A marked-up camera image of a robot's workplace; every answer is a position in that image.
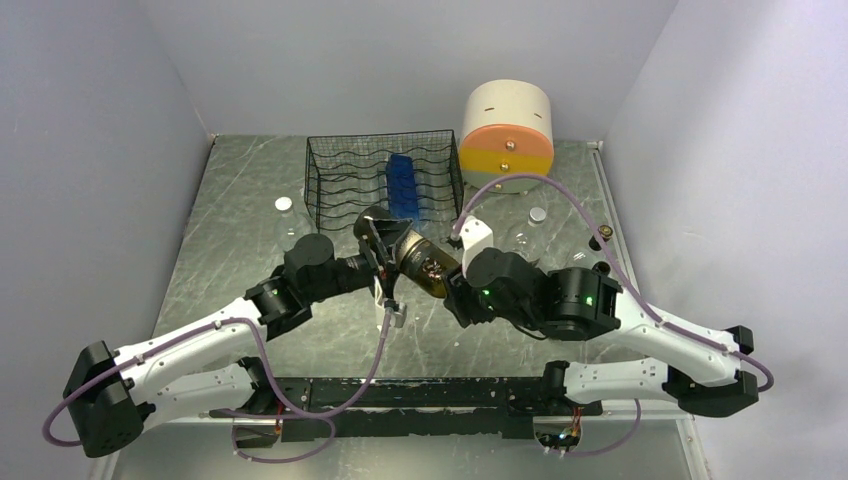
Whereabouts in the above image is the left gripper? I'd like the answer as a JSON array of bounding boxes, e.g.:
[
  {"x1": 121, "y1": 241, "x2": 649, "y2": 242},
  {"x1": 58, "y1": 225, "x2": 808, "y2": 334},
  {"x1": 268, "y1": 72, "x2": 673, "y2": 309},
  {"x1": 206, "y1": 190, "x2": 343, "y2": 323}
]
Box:
[{"x1": 305, "y1": 219, "x2": 414, "y2": 303}]

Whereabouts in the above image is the blue square bottle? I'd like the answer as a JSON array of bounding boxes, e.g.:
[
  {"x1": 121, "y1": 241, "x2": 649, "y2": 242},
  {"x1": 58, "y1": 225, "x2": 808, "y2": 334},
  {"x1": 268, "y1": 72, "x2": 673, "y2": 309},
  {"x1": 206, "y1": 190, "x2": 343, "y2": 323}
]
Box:
[{"x1": 385, "y1": 153, "x2": 421, "y2": 222}]

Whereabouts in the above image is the dark green wine bottle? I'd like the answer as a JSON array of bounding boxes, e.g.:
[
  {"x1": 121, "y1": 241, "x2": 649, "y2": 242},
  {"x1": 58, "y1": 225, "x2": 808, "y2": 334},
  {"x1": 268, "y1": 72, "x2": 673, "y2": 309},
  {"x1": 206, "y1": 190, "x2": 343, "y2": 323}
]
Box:
[{"x1": 353, "y1": 205, "x2": 459, "y2": 299}]

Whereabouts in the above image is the round clear bottle silver cap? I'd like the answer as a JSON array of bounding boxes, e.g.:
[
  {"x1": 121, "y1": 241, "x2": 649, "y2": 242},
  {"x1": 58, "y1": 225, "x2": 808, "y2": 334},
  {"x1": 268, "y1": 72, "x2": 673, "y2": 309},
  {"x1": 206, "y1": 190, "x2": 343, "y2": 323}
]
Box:
[{"x1": 505, "y1": 207, "x2": 547, "y2": 263}]

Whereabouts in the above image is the clear bottle gold top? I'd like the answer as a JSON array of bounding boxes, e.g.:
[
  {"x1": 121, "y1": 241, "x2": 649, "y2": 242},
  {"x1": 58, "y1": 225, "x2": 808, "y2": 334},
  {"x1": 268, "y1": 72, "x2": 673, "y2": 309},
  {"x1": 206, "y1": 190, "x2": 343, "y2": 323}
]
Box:
[{"x1": 570, "y1": 224, "x2": 614, "y2": 268}]

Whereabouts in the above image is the green wine bottle label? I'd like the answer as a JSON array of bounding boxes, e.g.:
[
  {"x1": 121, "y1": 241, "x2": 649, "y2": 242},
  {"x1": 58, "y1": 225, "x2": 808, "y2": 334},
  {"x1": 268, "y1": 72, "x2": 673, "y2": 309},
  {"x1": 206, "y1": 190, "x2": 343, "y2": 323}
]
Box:
[{"x1": 592, "y1": 261, "x2": 611, "y2": 275}]

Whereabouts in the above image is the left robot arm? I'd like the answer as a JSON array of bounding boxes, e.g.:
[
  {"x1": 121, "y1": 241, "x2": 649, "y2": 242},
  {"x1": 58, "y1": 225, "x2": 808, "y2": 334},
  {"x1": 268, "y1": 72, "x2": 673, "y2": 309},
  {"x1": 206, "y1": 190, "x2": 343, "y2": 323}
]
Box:
[{"x1": 58, "y1": 209, "x2": 412, "y2": 458}]

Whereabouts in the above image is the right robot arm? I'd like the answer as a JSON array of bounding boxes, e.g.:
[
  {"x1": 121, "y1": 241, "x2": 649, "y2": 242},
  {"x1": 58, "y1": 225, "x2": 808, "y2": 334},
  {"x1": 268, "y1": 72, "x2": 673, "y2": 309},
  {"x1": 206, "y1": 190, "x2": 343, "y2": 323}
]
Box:
[{"x1": 442, "y1": 248, "x2": 760, "y2": 418}]

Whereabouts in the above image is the clear bottle white cap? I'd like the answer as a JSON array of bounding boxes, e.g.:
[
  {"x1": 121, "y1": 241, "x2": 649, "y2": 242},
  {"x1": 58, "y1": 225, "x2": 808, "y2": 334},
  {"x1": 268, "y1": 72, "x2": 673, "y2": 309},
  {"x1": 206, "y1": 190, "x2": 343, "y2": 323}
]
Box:
[{"x1": 274, "y1": 196, "x2": 317, "y2": 252}]

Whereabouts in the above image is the round cream drawer cabinet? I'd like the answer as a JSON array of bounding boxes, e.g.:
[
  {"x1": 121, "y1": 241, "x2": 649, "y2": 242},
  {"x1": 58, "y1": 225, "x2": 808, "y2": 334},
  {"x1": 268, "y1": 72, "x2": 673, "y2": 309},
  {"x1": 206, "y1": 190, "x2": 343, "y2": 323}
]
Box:
[{"x1": 458, "y1": 79, "x2": 554, "y2": 188}]

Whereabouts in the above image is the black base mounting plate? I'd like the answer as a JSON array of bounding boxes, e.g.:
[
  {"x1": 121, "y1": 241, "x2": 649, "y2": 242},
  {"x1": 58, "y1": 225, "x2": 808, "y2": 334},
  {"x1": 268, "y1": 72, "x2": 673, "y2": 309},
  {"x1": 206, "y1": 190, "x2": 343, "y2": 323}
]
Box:
[{"x1": 210, "y1": 377, "x2": 576, "y2": 442}]

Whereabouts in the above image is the black wire wine rack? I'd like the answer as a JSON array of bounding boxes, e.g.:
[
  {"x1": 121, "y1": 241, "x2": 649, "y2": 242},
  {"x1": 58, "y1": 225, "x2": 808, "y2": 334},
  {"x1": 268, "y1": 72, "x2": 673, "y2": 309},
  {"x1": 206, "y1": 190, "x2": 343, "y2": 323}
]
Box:
[{"x1": 304, "y1": 129, "x2": 464, "y2": 233}]

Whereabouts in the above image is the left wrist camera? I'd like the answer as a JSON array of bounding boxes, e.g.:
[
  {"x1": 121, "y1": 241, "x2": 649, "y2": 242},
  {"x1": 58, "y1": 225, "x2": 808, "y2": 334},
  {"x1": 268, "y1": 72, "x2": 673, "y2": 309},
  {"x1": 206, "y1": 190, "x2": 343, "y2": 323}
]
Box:
[{"x1": 373, "y1": 277, "x2": 407, "y2": 330}]

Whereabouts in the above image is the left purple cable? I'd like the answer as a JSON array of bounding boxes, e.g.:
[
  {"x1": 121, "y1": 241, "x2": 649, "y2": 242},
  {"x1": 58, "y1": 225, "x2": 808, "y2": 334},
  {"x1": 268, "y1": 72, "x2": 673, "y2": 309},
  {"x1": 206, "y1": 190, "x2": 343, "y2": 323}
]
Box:
[{"x1": 41, "y1": 311, "x2": 395, "y2": 448}]

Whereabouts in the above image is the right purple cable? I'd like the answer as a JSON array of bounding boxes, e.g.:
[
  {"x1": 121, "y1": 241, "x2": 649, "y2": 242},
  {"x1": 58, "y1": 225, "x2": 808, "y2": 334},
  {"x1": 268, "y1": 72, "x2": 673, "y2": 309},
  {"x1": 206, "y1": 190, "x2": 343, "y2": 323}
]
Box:
[{"x1": 453, "y1": 172, "x2": 775, "y2": 393}]

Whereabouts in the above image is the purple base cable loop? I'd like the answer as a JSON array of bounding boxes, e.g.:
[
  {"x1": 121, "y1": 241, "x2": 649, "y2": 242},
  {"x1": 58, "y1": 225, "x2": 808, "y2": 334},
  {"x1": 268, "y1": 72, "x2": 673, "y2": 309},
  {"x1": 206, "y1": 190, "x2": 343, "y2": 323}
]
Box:
[{"x1": 228, "y1": 413, "x2": 337, "y2": 464}]

